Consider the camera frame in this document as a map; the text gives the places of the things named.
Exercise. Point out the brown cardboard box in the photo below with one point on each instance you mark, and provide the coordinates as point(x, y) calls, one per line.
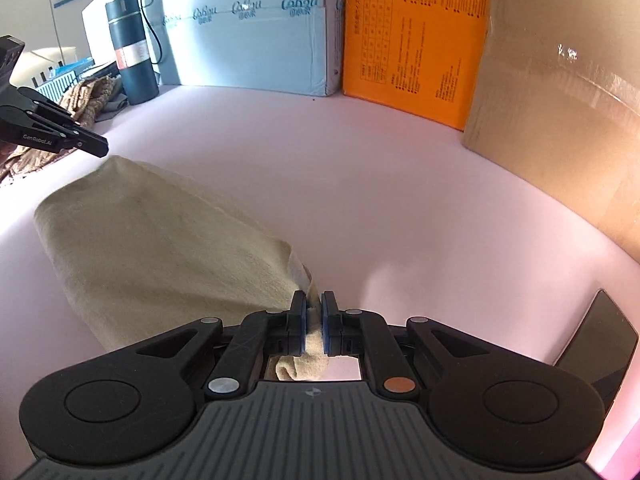
point(565, 100)

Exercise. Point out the orange printed box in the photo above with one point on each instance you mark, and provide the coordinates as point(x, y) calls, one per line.
point(415, 40)

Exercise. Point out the dark blue thermos bottle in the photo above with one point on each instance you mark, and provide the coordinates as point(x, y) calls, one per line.
point(132, 50)

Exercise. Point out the blue ribbed box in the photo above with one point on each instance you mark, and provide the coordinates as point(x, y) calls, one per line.
point(57, 85)

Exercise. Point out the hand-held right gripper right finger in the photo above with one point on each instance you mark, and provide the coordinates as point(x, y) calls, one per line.
point(329, 325)

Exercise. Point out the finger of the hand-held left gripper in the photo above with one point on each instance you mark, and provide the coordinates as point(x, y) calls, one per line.
point(90, 145)

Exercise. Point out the grey cloth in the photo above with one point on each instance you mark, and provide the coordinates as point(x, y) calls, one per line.
point(114, 105)

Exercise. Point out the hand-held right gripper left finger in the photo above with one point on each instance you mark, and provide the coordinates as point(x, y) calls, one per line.
point(299, 325)

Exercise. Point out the beige knit cloth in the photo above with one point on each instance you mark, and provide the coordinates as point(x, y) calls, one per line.
point(160, 250)

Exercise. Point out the large light blue cardboard box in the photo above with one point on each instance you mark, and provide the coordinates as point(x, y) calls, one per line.
point(250, 45)

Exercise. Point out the small pale blue box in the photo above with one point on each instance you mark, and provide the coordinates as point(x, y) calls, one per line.
point(95, 20)

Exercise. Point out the tan quilted jacket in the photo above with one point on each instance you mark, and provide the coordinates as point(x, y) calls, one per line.
point(90, 97)

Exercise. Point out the smartphone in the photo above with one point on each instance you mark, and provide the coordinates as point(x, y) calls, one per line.
point(600, 350)

